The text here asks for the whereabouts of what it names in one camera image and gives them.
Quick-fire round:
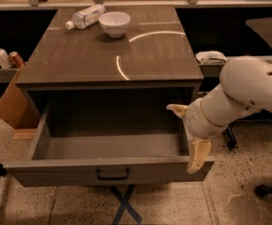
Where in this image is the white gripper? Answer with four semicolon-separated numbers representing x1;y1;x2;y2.
166;97;228;174

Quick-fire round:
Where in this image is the grey top drawer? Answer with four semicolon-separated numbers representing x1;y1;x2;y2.
6;101;214;187

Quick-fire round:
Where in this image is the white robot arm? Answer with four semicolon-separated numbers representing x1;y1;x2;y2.
167;56;272;173

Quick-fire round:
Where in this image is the grey drawer cabinet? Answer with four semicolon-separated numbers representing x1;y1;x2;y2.
17;6;203;137

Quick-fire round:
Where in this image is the black table leg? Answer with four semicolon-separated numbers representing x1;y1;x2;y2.
225;126;237;149

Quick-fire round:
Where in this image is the folded white cloth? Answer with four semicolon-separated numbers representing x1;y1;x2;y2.
195;51;227;64

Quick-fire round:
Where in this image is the black chair base right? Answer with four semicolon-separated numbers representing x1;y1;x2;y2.
254;185;272;197

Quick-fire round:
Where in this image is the white ceramic bowl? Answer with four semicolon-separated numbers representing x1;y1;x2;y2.
98;11;130;38

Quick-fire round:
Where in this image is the clear plastic water bottle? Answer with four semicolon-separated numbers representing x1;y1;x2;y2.
66;4;106;30

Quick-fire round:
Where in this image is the brown cardboard box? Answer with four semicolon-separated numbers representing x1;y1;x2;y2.
0;63;40;130

